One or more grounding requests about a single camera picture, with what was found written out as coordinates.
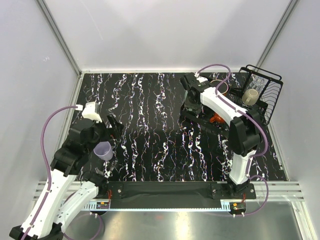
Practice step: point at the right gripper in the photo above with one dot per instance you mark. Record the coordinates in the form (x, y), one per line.
(187, 105)

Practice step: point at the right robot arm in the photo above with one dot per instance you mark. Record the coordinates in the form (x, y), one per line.
(203, 101)

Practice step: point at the aluminium frame post left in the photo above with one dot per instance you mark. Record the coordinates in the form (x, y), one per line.
(58, 35)

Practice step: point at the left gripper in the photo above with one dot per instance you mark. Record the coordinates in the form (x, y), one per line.
(114, 133)

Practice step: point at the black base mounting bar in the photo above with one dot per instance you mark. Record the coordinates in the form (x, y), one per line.
(165, 195)

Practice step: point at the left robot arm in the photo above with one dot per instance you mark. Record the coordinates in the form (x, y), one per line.
(50, 216)

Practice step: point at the orange glazed mug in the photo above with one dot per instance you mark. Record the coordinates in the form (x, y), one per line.
(216, 119)

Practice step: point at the teal ceramic mug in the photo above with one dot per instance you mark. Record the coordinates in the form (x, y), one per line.
(223, 88)

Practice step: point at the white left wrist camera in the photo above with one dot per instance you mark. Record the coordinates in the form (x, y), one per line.
(90, 111)

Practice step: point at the clear drinking glass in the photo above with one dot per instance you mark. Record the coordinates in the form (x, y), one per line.
(258, 83)

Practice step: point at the black wire dish rack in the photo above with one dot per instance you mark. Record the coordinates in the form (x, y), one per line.
(238, 84)

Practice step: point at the small beige cup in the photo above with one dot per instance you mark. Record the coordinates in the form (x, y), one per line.
(250, 97)

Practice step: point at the lavender plastic cup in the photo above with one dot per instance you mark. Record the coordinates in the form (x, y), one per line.
(104, 151)

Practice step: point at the aluminium frame post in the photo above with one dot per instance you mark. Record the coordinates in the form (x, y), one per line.
(58, 35)
(290, 8)

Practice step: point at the aluminium frame post right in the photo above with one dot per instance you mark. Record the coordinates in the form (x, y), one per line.
(290, 8)

